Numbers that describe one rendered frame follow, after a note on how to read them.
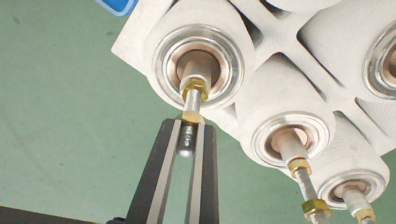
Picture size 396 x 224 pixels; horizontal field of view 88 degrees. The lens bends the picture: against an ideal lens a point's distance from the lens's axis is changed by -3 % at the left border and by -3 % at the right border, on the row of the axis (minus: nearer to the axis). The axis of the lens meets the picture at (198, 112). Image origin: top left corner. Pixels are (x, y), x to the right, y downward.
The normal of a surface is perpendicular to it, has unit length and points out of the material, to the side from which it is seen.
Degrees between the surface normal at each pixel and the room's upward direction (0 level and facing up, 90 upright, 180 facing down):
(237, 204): 0
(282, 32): 0
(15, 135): 0
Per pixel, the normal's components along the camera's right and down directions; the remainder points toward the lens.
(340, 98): -0.07, 0.58
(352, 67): -0.70, 0.55
